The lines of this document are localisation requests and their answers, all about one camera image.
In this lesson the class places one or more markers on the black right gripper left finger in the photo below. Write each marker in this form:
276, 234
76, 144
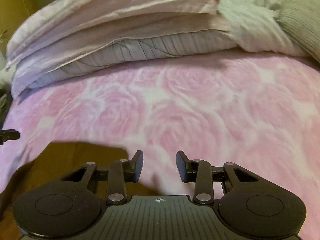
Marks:
117, 174

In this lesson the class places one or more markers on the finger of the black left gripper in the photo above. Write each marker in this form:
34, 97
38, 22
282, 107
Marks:
8, 134

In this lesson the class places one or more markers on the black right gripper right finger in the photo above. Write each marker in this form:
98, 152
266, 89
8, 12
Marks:
203, 175

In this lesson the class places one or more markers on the brown garment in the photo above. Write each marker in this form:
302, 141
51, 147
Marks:
57, 159

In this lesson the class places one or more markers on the pink rose blanket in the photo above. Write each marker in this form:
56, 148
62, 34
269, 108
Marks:
260, 111

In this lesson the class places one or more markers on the lilac folded duvet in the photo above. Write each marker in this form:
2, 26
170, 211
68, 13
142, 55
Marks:
67, 30

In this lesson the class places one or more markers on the grey knitted pillow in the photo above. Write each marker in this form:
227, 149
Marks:
300, 20

